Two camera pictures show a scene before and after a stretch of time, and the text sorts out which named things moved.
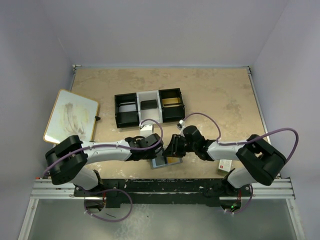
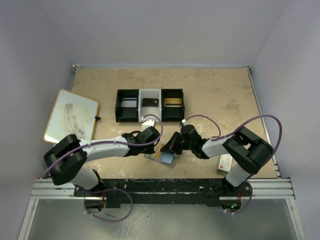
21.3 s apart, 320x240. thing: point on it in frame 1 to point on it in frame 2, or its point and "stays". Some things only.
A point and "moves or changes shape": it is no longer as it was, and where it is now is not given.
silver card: [127, 108] to [129, 102]
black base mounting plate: [202, 192] stays
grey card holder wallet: [160, 161] moves or changes shape
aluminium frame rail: [280, 189] stays
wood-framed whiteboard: [71, 114] stays
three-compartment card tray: [163, 105] stays
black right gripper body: [180, 146] stays
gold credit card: [173, 159] moves or changes shape
